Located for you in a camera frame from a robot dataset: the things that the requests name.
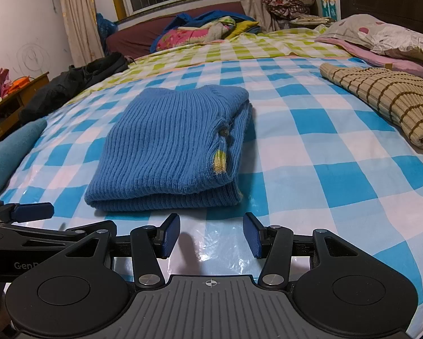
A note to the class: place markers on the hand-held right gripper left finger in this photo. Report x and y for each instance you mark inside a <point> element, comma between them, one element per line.
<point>171,235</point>

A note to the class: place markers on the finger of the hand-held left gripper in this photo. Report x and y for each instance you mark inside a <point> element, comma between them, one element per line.
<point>88,226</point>
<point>33,211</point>

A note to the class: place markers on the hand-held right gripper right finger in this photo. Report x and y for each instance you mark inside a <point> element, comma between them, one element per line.
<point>252,235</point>

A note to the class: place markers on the blue striped knit sweater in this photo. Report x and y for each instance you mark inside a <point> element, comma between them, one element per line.
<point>162,141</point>

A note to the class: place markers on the teal fleece garment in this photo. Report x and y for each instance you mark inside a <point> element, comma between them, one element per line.
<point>6,159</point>

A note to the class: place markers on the blue checked plastic sheet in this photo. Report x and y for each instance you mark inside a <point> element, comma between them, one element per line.
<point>321,169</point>

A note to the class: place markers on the wooden desk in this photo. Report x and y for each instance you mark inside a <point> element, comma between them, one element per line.
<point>28,90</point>

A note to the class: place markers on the orange object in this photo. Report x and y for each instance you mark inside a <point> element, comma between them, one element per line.
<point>19,83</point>

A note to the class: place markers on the black jacket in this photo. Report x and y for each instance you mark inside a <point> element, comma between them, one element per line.
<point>74,77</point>

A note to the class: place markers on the green checked bedsheet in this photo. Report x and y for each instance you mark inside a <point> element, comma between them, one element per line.
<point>239,47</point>

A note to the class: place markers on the beige checked knit sweater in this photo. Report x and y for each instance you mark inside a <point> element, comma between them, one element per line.
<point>384,91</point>

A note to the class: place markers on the blue plastic bag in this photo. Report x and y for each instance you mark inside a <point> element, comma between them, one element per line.
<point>104,28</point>

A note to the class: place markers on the maroon sofa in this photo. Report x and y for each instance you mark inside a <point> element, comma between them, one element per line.
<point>134,35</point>

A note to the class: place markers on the pink floral quilt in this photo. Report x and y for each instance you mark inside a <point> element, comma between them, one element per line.
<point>183,35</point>

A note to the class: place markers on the yellow cloth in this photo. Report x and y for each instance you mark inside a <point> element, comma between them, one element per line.
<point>246,26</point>

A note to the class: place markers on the pile of colourful bedding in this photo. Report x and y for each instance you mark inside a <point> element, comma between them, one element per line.
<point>204,16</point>

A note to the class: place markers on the stack of papers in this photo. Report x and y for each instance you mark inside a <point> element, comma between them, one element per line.
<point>310,20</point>

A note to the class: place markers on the white pillow with pink spots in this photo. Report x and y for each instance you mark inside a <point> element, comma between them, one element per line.
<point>391,37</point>

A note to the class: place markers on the yellow and blue packet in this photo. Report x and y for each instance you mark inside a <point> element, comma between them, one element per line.
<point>327,1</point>

